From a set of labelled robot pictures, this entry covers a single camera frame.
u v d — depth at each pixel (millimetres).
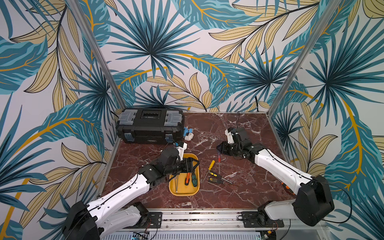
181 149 691
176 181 858
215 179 843
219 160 944
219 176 867
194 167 689
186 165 650
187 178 850
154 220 742
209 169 902
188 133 1036
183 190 837
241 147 634
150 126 900
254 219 733
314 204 420
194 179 841
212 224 734
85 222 381
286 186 487
